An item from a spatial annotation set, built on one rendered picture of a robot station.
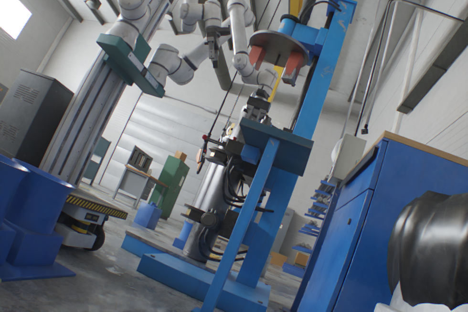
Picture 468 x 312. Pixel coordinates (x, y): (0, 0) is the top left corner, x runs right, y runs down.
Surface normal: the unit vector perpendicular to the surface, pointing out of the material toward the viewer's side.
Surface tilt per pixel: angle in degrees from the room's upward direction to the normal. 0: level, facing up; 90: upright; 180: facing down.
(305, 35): 90
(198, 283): 90
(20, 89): 90
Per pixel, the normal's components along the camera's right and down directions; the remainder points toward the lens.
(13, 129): -0.18, -0.34
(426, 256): -0.93, -0.22
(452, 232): -0.84, -0.44
